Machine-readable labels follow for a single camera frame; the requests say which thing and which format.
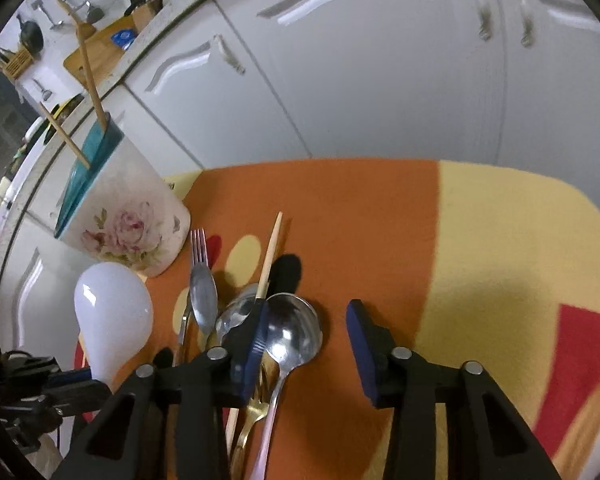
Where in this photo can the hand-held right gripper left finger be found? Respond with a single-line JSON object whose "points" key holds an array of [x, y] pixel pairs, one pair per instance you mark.
{"points": [[256, 360]]}

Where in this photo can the white plastic bulb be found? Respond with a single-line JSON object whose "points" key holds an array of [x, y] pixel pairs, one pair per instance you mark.
{"points": [[112, 315]]}

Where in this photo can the black hanging pan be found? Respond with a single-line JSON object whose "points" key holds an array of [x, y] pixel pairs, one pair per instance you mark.
{"points": [[31, 36]]}

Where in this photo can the small silver spoon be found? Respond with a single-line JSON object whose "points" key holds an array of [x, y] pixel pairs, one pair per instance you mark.
{"points": [[235, 312], [203, 295]]}

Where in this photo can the wooden cutting board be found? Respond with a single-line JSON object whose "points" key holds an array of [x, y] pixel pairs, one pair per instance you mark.
{"points": [[105, 50]]}

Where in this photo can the metal ladle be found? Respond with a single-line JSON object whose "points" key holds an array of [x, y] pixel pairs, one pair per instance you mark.
{"points": [[57, 15]]}

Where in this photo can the metal slotted turner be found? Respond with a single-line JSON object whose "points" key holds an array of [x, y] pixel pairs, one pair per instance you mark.
{"points": [[42, 89]]}

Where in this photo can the white lidded container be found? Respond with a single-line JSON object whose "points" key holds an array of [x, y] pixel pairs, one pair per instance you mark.
{"points": [[32, 132]]}

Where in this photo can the silver table knife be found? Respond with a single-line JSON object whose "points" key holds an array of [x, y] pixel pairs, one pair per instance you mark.
{"points": [[183, 330]]}

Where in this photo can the floral white utensil holder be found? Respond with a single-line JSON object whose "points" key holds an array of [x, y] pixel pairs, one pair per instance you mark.
{"points": [[130, 195]]}

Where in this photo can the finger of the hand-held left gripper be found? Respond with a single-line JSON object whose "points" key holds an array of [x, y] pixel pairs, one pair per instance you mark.
{"points": [[80, 395]]}

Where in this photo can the wooden knife block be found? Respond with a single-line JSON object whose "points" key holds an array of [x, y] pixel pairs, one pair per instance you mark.
{"points": [[145, 12]]}

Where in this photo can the gold fork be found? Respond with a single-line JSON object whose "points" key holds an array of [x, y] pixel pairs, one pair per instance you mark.
{"points": [[252, 412]]}

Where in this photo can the wooden chopstick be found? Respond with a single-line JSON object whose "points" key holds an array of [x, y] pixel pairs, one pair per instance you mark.
{"points": [[62, 132], [271, 255], [87, 67]]}

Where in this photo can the orange and yellow printed mat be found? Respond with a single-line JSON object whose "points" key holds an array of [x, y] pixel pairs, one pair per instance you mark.
{"points": [[360, 220]]}

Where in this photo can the metal wall hook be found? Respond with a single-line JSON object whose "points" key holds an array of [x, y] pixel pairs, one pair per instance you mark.
{"points": [[36, 5]]}

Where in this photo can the metal skimmer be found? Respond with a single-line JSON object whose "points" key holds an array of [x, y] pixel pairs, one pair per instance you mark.
{"points": [[94, 12]]}

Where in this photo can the large silver spoon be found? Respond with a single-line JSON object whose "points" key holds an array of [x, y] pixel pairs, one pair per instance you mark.
{"points": [[292, 332]]}

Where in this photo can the white cabinet door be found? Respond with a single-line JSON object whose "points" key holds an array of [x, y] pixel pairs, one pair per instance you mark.
{"points": [[380, 60], [35, 300], [570, 85], [220, 110]]}

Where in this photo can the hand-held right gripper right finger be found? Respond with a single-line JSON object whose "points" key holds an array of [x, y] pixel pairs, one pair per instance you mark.
{"points": [[360, 355]]}

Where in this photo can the blue and white packet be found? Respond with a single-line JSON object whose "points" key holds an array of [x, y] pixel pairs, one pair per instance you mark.
{"points": [[123, 37]]}

